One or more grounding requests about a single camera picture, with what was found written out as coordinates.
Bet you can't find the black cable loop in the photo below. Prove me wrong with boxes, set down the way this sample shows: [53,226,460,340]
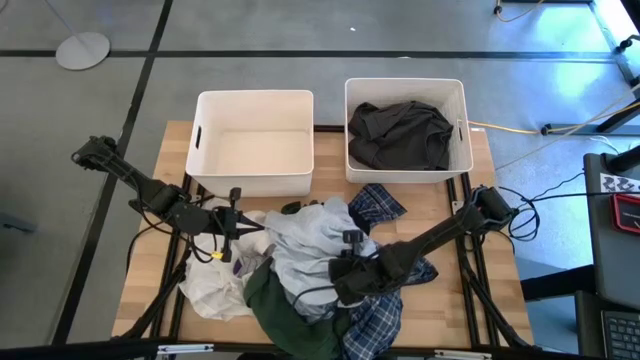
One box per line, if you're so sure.
[498,186,542,244]

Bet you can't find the white garment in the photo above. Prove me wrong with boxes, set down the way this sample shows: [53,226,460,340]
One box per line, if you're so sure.
[178,197,276,321]

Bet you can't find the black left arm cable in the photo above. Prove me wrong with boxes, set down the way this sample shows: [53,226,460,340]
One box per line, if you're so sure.
[124,197,224,274]

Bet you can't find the dark grey garment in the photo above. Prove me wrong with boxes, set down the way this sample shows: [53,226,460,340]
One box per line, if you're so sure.
[347,101,455,171]

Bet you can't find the blue plaid shirt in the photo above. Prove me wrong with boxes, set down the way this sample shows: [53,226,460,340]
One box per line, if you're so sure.
[342,255,440,360]

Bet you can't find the black keyboard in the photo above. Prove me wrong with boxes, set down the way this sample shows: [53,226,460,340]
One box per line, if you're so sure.
[601,309,640,360]

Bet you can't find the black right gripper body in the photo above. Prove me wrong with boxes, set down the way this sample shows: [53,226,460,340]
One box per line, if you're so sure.
[328,244,402,306]

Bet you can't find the long black cable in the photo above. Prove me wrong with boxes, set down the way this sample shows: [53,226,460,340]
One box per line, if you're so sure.
[529,171,640,202]

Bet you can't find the black sock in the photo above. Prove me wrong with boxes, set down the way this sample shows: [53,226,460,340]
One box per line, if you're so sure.
[280,198,321,215]

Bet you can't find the black aluminium frame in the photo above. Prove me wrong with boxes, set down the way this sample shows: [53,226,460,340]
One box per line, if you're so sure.
[0,123,591,360]

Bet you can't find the red device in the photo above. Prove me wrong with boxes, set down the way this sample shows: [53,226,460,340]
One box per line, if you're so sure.
[610,193,640,235]

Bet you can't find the beige cable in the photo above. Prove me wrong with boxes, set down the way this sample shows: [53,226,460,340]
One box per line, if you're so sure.
[493,82,640,172]

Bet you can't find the grey desk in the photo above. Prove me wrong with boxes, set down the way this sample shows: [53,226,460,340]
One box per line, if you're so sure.
[582,152,640,311]

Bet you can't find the silver frame bracket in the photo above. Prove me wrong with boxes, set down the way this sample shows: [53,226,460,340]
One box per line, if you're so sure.
[157,343,215,356]
[433,349,492,360]

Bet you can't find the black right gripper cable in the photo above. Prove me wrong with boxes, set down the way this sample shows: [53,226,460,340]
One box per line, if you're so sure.
[291,283,337,312]

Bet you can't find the yellow cable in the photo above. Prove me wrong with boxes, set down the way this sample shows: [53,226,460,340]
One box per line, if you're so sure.
[493,0,545,24]
[468,87,640,136]

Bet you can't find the round grey stand base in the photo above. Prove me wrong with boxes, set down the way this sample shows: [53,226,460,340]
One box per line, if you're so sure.
[54,31,111,71]

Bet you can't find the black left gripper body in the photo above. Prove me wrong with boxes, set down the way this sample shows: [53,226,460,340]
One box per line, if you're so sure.
[211,187,244,265]

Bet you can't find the light blue shirt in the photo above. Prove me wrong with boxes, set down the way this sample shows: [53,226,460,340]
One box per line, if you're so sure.
[264,196,381,324]

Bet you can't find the black metal stand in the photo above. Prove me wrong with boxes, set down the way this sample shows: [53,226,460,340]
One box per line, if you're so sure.
[542,0,640,137]

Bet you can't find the navy plaid shorts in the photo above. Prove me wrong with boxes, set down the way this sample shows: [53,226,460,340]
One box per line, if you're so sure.
[348,182,408,235]

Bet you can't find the thin grey stand pole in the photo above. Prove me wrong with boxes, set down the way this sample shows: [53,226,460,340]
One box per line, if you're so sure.
[42,0,77,39]

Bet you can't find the white perforated basket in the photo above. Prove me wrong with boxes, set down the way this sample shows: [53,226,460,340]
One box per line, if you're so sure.
[343,77,475,185]
[185,89,315,199]

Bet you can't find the black-and-white marker sheet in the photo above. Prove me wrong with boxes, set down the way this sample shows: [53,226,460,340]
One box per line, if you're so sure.
[599,172,640,196]

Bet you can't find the dark green garment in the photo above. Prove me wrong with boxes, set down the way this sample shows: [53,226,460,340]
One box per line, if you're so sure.
[243,257,351,360]

